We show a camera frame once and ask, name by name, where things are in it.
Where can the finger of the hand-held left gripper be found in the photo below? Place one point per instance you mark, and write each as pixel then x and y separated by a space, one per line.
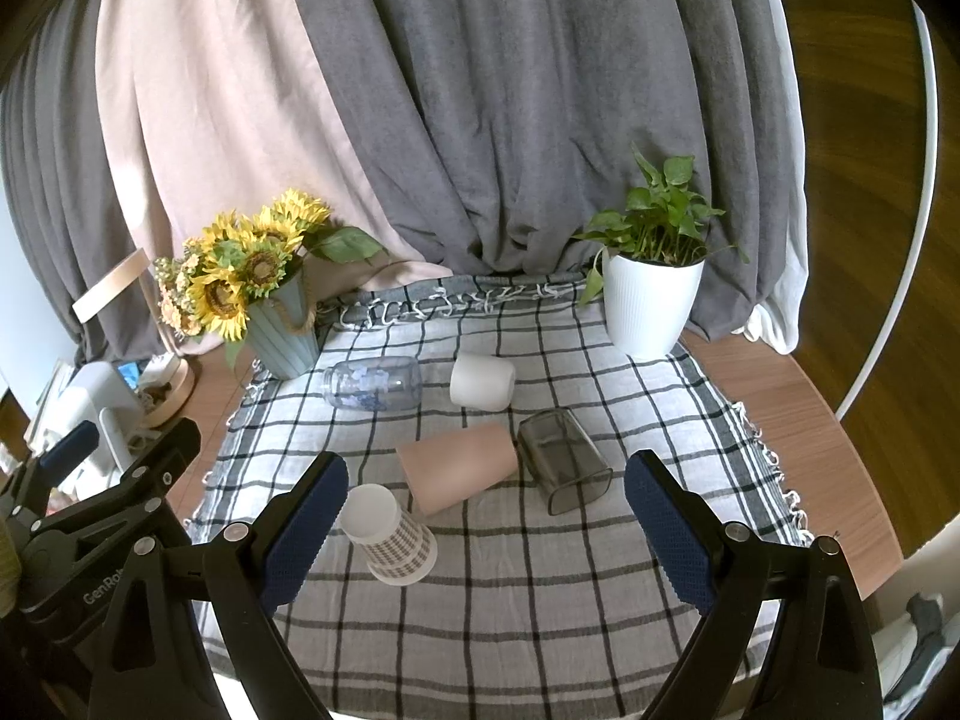
pixel 161 457
pixel 69 448

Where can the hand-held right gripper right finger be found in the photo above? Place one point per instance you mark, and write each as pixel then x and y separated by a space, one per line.
pixel 671 540

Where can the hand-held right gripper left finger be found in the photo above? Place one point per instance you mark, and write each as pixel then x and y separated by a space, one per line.
pixel 304 540

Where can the checked paper cup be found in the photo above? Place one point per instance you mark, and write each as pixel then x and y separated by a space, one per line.
pixel 390 536

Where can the grey transparent cup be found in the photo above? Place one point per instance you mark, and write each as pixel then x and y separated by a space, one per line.
pixel 559 457

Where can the pink cup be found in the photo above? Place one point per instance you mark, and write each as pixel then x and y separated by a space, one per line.
pixel 457 469

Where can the white cup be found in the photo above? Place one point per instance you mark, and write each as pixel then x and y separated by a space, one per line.
pixel 480 382

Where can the white appliance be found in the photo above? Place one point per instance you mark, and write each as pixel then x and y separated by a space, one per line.
pixel 97 397

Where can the round wooden tray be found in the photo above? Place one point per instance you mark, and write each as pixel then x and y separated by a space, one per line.
pixel 176 397

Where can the checked tablecloth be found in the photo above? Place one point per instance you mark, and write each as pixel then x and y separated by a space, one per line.
pixel 525 600

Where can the white and wooden lamp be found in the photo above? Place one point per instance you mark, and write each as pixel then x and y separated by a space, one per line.
pixel 109 289

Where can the blue-green ribbed vase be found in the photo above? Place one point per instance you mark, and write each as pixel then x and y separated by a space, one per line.
pixel 281 337

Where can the clear glass jar blue print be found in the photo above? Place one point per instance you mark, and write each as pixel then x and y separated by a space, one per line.
pixel 371 384

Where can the sunflower bouquet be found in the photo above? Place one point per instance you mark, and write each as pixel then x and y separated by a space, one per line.
pixel 225 292

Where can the white ribbed plant pot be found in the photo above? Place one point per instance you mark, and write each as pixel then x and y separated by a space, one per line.
pixel 645 307

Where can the grey curtain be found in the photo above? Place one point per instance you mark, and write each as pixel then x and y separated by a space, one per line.
pixel 52 202
pixel 525 90

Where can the white sheer curtain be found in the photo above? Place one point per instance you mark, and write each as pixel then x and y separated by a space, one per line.
pixel 784 307

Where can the dark grey object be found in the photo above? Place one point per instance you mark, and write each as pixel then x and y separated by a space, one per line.
pixel 924 622

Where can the green leafy plant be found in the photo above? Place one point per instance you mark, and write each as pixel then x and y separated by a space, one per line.
pixel 660 217

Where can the beige curtain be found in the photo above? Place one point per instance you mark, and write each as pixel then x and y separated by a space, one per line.
pixel 210 90

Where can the white curved pole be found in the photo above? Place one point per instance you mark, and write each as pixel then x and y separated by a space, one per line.
pixel 926 187

